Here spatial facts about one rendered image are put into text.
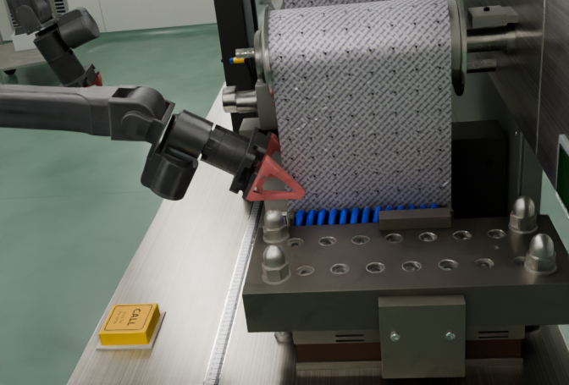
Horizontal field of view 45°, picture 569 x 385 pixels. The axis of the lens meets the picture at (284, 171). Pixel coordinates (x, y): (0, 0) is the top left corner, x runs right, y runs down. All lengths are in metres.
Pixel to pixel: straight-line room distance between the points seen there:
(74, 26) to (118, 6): 5.49
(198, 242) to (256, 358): 0.34
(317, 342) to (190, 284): 0.30
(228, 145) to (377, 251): 0.25
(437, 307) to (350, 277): 0.11
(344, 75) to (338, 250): 0.23
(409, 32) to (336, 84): 0.12
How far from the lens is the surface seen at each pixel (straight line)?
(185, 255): 1.20
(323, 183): 0.98
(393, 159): 0.97
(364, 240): 0.94
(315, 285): 0.85
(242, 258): 1.17
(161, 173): 0.99
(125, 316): 1.05
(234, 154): 0.95
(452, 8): 0.95
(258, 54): 0.95
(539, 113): 0.86
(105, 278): 2.94
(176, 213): 1.34
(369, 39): 0.92
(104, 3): 6.99
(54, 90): 1.00
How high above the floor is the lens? 1.52
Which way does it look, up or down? 25 degrees down
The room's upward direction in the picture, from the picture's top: 7 degrees counter-clockwise
